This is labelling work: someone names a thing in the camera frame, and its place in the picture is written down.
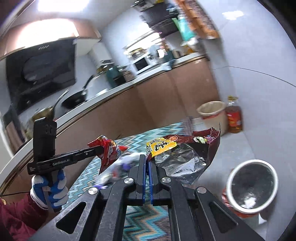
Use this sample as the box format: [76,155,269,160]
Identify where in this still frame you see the dark red foil snack bag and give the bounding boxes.
[146,127,221,185]

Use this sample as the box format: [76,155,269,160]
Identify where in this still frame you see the red snack wrapper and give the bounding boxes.
[87,135,128,174]

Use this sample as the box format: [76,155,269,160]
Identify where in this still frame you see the maroon left sleeve forearm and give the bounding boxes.
[1,194,48,240]

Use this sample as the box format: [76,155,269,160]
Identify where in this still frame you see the brown kitchen cabinets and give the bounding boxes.
[0,58,220,195]

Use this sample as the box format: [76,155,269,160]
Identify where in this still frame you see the left hand blue white glove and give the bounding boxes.
[30,170,68,210]

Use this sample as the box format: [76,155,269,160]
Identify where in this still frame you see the brass saucepan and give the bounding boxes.
[27,89,69,125]

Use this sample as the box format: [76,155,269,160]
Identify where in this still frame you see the zigzag patterned rug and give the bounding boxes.
[63,122,184,240]

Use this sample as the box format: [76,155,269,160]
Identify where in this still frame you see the purple candy wrapper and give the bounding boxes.
[94,153,142,189]

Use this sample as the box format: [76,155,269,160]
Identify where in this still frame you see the black frying pan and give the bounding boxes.
[61,75,95,109]

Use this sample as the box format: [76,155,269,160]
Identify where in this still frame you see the beige waste basket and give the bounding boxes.
[197,101,228,135]

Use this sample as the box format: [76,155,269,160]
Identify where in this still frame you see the dark green air fryer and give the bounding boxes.
[106,66,126,88]

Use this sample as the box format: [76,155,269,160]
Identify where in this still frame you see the white water heater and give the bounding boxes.
[88,42,114,68]

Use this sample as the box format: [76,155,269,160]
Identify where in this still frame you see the cooking oil bottle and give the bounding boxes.
[225,95,242,133]

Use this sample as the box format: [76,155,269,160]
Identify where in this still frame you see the white microwave oven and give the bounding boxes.
[132,54,154,75]

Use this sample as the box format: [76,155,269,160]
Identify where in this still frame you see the teal plastic bag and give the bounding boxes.
[172,17,196,42]

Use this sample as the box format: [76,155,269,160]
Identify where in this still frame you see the orange patterned apron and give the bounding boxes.
[176,0,220,39]

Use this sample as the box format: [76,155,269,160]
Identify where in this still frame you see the black wall rack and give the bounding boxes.
[131,1,179,38]

